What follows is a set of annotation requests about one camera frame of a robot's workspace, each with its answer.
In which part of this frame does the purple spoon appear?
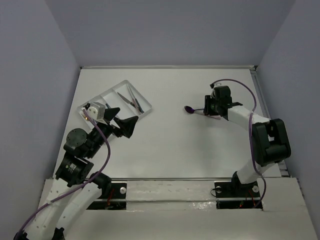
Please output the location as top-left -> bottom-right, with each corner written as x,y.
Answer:
184,105 -> 204,114

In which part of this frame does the gold spoon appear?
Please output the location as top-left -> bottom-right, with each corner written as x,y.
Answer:
79,108 -> 88,121

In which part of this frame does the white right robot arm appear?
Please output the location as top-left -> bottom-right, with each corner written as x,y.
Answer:
203,84 -> 291,198

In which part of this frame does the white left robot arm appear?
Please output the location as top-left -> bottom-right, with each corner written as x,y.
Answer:
14,102 -> 139,240

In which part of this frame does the white cutlery tray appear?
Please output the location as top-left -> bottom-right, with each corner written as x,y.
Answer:
77,80 -> 152,129

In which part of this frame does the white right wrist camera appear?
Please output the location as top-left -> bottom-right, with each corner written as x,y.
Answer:
210,82 -> 222,98

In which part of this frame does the dark handled knife in tray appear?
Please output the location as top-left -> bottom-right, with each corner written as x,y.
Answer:
117,92 -> 142,114

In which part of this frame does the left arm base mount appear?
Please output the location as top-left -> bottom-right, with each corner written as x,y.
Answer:
87,181 -> 127,211

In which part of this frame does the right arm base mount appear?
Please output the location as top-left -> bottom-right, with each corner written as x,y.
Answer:
210,181 -> 263,210

